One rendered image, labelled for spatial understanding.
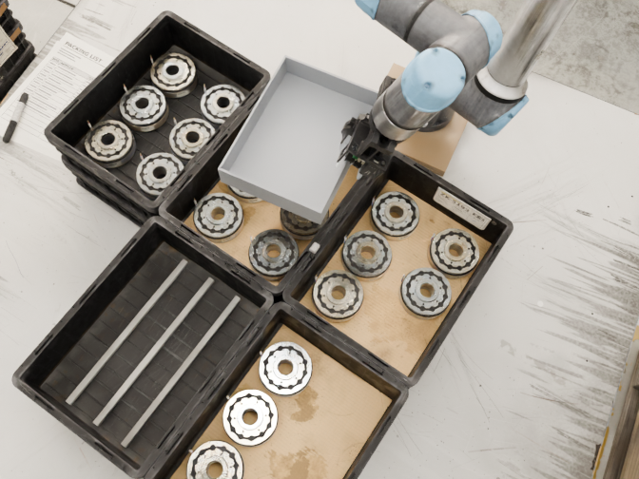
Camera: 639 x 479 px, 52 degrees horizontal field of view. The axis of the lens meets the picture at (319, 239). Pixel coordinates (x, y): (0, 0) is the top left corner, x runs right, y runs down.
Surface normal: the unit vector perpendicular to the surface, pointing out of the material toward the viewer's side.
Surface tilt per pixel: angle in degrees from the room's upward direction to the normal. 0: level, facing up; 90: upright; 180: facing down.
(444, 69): 17
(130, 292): 0
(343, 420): 0
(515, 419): 0
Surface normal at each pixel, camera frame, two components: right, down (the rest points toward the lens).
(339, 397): 0.04, -0.36
